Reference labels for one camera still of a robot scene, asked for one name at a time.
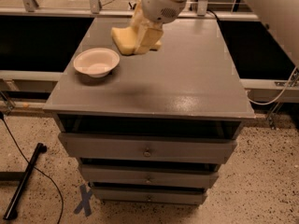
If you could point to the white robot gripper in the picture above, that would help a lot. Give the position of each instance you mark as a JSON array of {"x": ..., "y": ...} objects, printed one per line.
[{"x": 158, "y": 7}]

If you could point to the yellow wavy sponge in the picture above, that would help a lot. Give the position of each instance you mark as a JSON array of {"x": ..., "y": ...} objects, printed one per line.
[{"x": 124, "y": 39}]

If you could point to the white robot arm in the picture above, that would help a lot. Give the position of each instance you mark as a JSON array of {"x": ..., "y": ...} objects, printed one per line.
[{"x": 280, "y": 17}]

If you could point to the white paper bowl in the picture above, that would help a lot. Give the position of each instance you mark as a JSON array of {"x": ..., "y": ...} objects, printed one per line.
[{"x": 97, "y": 62}]

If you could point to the grey drawer cabinet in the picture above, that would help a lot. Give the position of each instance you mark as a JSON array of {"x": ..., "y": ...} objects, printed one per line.
[{"x": 187, "y": 89}]

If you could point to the top grey drawer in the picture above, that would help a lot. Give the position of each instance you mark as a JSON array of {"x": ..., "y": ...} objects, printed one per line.
[{"x": 143, "y": 148}]

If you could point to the grey drawer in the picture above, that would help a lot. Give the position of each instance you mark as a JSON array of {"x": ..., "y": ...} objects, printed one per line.
[
  {"x": 143, "y": 148},
  {"x": 117, "y": 175},
  {"x": 149, "y": 195}
]

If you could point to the middle grey drawer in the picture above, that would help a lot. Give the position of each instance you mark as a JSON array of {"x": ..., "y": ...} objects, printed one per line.
[{"x": 117, "y": 175}]

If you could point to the bottom grey drawer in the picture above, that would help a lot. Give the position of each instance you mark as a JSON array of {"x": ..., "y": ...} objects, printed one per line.
[{"x": 149, "y": 195}]

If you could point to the grey tape cross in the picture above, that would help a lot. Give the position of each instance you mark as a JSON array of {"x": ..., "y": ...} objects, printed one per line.
[{"x": 84, "y": 204}]

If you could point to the black stand leg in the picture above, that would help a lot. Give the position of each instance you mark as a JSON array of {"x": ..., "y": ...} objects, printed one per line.
[{"x": 21, "y": 178}]

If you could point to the metal railing frame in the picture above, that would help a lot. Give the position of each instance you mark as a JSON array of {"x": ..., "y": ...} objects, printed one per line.
[{"x": 98, "y": 7}]

